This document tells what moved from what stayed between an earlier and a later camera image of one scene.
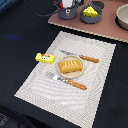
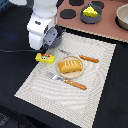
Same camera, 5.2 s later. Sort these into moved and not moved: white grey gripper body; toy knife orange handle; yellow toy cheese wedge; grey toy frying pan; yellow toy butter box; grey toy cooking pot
Moved: grey toy cooking pot; white grey gripper body
Not moved: yellow toy butter box; grey toy frying pan; toy knife orange handle; yellow toy cheese wedge
